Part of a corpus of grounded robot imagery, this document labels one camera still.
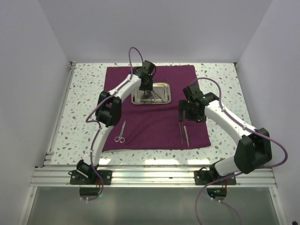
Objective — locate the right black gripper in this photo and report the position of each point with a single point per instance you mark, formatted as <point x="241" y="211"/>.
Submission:
<point x="183" y="104"/>

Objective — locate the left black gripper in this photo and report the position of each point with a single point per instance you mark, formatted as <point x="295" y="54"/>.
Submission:
<point x="149" y="87"/>

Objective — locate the steel instrument tray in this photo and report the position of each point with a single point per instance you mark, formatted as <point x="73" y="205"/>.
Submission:
<point x="162" y="88"/>

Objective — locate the steel tweezers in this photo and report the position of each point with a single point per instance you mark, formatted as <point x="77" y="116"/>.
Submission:
<point x="186" y="135"/>
<point x="181" y="131"/>

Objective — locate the purple cloth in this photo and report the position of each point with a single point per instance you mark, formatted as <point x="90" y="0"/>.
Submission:
<point x="156" y="127"/>

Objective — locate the surgical scissors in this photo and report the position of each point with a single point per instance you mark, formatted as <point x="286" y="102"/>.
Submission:
<point x="120" y="138"/>

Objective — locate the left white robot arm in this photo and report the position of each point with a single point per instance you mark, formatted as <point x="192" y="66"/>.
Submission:
<point x="107" y="114"/>

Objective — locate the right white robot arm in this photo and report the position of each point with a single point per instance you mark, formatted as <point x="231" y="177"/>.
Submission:
<point x="253" y="145"/>

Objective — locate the surgical forceps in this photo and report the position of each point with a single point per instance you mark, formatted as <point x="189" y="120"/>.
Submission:
<point x="154" y="97"/>

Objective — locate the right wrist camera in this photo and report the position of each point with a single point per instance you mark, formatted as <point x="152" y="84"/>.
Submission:
<point x="193" y="94"/>

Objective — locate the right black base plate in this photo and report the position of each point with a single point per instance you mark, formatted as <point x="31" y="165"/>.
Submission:
<point x="204" y="177"/>

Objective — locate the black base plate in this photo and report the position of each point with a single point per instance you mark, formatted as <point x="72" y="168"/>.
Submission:
<point x="204" y="177"/>
<point x="79" y="179"/>

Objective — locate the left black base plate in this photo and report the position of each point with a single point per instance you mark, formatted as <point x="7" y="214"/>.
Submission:
<point x="79" y="179"/>

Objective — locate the aluminium left side rail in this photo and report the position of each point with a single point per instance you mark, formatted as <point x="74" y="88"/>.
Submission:
<point x="49" y="150"/>

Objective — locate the aluminium rail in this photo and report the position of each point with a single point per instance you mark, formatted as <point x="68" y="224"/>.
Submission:
<point x="148" y="176"/>
<point x="49" y="150"/>

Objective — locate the aluminium front rail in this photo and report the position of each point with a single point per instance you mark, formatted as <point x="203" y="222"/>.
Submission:
<point x="148" y="176"/>

